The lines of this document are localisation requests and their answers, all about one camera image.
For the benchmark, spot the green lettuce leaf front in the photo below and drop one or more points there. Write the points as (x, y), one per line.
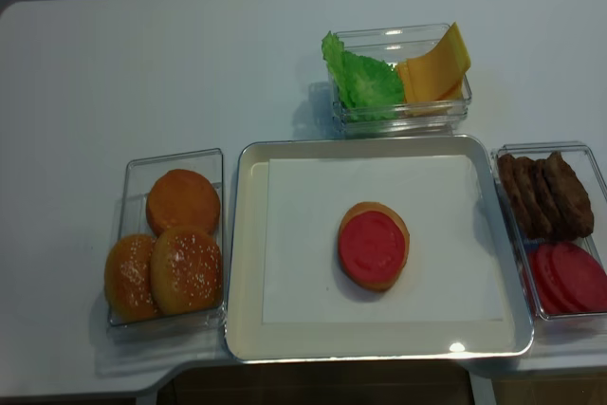
(370, 83)

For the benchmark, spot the green lettuce leaf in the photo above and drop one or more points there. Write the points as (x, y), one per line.
(332, 52)
(370, 83)

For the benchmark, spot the green lettuce leaf back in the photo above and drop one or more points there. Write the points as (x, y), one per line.
(332, 52)

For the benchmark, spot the clear lettuce cheese container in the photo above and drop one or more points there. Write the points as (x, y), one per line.
(393, 46)

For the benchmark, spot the bottom bun on tray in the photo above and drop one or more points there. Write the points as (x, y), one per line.
(379, 285)

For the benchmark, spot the red tomato slice on bun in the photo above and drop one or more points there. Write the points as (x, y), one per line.
(372, 244)

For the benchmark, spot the plain bun bottom half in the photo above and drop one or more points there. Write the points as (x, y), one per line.
(183, 198)

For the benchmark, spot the right sesame bun top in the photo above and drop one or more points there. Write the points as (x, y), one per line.
(186, 269)

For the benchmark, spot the sesame bun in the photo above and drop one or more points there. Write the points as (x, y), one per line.
(127, 279)
(186, 269)

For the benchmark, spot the yellow cheese slices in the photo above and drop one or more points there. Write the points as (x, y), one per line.
(437, 75)

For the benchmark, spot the clear plastic bun container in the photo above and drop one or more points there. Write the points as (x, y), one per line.
(140, 176)

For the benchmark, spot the silver metal tray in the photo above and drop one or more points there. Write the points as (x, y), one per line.
(373, 247)

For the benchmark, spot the white paper sheet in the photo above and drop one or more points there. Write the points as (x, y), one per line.
(450, 275)

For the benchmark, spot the left sesame bun top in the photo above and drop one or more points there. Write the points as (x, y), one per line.
(127, 279)

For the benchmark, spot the brown meat patties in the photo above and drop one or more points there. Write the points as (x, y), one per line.
(547, 199)

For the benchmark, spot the clear patty tomato container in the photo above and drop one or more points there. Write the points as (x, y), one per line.
(582, 160)

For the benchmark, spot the red tomato slices in container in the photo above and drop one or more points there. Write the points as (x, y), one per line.
(568, 279)

